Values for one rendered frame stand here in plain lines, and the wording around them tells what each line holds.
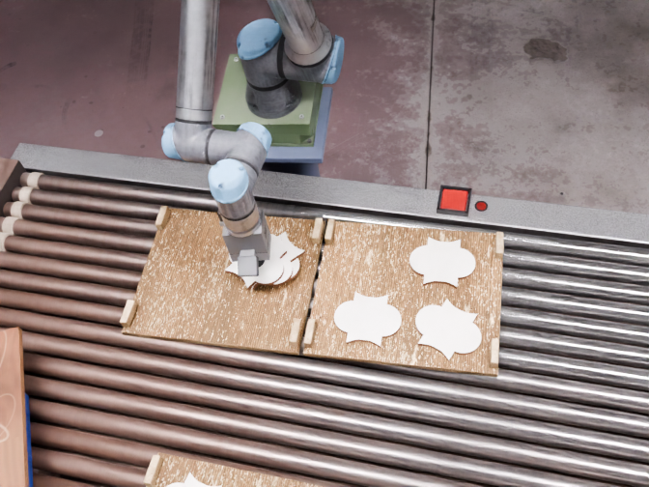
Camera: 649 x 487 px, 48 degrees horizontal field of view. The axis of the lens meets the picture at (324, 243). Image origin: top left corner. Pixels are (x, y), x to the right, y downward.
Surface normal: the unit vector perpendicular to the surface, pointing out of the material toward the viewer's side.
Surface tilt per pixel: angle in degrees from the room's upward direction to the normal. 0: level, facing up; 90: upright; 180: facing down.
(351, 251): 0
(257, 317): 0
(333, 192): 0
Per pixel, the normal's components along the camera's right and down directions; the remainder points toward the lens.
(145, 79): -0.11, -0.55
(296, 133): -0.11, 0.84
